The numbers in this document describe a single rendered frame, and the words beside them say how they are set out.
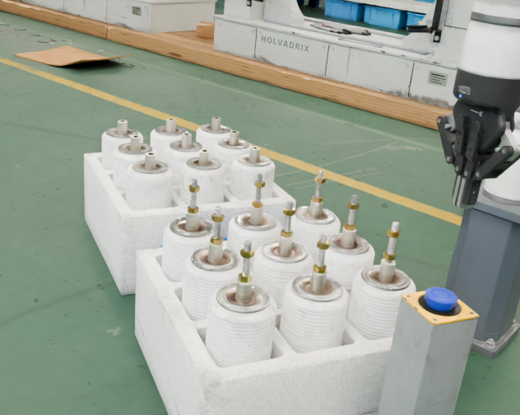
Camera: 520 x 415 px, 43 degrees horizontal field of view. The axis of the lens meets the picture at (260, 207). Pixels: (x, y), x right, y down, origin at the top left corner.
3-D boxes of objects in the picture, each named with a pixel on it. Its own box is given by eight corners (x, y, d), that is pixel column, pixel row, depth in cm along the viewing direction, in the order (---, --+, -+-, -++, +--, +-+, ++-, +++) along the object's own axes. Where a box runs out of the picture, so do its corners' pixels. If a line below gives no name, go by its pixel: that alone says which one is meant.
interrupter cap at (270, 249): (317, 256, 107) (318, 252, 107) (285, 269, 102) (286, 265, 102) (282, 239, 112) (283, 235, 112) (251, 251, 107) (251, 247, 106)
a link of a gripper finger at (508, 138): (496, 115, 70) (483, 125, 72) (510, 155, 69) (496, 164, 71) (514, 114, 71) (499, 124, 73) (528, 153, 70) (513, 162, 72)
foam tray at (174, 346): (316, 305, 141) (327, 229, 134) (425, 430, 108) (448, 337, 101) (134, 333, 125) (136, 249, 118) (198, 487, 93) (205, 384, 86)
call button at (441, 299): (441, 297, 86) (444, 284, 85) (461, 314, 83) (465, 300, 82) (416, 301, 84) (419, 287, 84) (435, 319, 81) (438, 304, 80)
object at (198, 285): (167, 352, 110) (171, 254, 103) (214, 333, 116) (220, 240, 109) (201, 382, 103) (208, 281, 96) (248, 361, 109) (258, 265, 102)
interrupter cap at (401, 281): (419, 282, 102) (420, 278, 102) (392, 298, 97) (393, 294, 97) (378, 263, 107) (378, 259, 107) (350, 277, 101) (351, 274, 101)
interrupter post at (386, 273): (396, 281, 102) (399, 262, 101) (387, 286, 100) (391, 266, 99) (383, 274, 103) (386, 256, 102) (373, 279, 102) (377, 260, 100)
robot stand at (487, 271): (455, 303, 147) (485, 177, 135) (519, 330, 139) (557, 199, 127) (424, 328, 137) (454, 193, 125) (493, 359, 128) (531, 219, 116)
